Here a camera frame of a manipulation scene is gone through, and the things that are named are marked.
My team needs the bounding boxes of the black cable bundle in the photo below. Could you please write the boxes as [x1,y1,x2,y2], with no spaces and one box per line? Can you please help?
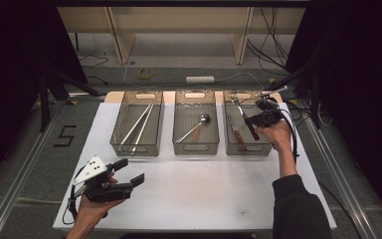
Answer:
[246,7,291,73]

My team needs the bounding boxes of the long aluminium floor rail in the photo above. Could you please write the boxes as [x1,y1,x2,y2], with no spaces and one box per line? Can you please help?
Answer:
[301,114,381,239]
[0,99,68,239]

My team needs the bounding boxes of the hand-held gripper cable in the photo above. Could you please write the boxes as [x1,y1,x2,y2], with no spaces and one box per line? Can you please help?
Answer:
[278,106,301,164]
[62,165,88,225]

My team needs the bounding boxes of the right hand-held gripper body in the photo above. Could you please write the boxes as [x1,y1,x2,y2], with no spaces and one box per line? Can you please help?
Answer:
[256,85,289,127]

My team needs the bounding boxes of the person's left hand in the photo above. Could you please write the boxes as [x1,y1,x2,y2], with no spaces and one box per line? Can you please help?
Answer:
[75,172,126,231]

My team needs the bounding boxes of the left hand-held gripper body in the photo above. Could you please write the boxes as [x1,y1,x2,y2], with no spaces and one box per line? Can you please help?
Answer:
[73,155,135,204]

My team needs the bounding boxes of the left hand-held gripper cable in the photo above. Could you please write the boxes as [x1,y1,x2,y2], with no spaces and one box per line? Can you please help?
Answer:
[62,165,88,225]

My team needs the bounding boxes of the metal spoon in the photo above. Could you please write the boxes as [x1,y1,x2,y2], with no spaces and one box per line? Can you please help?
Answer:
[173,114,212,144]

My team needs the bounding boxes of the beige wooden desk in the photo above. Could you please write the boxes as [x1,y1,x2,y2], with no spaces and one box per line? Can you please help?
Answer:
[57,6,306,66]

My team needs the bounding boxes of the black frame bar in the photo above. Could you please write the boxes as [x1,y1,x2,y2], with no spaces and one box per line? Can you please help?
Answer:
[56,0,311,8]

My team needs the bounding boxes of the short aluminium floor rail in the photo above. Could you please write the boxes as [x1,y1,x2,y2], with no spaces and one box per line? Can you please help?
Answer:
[68,93,107,101]

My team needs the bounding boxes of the transparent grey plastic bin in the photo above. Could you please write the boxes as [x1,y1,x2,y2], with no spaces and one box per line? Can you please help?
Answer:
[223,90,277,157]
[109,91,165,157]
[172,90,221,156]

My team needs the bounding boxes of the dark curtain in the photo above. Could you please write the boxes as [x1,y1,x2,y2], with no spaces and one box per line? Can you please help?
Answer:
[285,0,382,223]
[0,0,89,193]

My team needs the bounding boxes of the fork with wooden handle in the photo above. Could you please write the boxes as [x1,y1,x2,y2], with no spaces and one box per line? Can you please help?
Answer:
[230,94,261,142]

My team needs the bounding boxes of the black metal stand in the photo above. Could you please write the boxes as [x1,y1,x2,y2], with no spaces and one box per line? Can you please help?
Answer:
[38,68,102,132]
[265,58,322,129]

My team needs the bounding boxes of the person's right hand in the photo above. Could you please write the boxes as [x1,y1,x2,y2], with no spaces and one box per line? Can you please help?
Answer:
[256,119,293,152]

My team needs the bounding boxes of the knife with wooden handle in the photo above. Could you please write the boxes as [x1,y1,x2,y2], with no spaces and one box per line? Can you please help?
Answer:
[228,115,248,151]

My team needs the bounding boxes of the yellow tape roll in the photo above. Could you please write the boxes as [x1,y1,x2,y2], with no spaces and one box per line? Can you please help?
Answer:
[136,67,155,81]

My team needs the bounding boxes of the thick black floor cable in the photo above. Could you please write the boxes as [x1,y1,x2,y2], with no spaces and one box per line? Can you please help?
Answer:
[317,181,363,239]

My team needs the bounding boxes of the white power strip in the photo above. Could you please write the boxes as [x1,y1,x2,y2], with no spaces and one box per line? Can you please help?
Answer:
[185,76,216,85]

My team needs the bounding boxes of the white table sheet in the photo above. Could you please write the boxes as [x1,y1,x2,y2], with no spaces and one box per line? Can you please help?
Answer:
[52,101,338,232]

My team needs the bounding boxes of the right hand-held gripper cable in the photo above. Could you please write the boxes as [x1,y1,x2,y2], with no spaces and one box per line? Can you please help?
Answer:
[278,106,301,164]

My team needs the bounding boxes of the thin black floor cable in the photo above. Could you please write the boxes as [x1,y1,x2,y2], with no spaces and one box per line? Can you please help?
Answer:
[79,53,109,69]
[86,75,109,86]

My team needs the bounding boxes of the metal chopstick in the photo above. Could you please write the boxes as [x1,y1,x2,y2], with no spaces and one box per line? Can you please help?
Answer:
[124,105,154,147]
[128,105,155,154]

